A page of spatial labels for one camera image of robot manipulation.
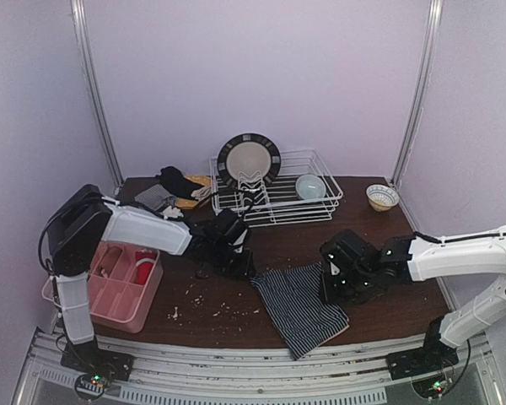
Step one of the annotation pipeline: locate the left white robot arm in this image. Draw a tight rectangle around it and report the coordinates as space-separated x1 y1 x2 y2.
37 184 256 351

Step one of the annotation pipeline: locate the white cream sock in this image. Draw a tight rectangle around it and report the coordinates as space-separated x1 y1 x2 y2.
191 186 212 202

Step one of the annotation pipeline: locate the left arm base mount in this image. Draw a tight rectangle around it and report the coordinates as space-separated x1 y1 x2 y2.
61 348 134 402

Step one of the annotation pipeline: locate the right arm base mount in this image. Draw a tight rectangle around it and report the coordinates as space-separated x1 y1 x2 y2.
386 336 471 400

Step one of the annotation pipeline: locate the left metal frame post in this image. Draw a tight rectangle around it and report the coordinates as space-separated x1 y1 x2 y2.
70 0 124 187

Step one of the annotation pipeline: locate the black sock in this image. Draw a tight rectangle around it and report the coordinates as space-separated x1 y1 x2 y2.
155 166 201 199

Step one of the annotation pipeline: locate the metal frame post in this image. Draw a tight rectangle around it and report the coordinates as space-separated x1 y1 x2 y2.
390 0 444 188
70 0 124 187

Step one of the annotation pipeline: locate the grey sock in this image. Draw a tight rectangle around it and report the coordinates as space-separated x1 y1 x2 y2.
161 206 184 219

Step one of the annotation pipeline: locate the grey striped underwear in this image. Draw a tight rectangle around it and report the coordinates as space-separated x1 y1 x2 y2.
134 184 177 212

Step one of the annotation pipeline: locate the right metal frame post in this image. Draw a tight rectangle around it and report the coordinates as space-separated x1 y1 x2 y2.
390 0 444 188

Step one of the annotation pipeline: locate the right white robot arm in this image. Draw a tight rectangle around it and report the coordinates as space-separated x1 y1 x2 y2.
320 225 506 351

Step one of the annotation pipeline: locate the striped navy underwear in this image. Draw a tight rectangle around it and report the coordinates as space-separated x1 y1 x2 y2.
250 262 349 360

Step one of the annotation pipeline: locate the light blue bowl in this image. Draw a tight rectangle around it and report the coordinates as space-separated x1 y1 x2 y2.
295 174 326 200

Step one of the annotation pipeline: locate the red white-trimmed underwear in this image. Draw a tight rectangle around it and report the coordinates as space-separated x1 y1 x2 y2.
132 249 157 285

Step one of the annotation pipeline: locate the pink plastic organizer box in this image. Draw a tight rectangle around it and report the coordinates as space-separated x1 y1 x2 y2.
40 240 164 334

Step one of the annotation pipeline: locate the patterned white yellow bowl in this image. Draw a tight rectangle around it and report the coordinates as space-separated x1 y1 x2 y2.
366 184 400 212

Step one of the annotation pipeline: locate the black rimmed grey plate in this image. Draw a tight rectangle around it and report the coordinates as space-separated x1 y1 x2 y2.
216 133 282 187

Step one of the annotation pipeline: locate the white wire dish rack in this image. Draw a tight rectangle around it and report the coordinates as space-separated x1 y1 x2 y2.
210 149 343 228

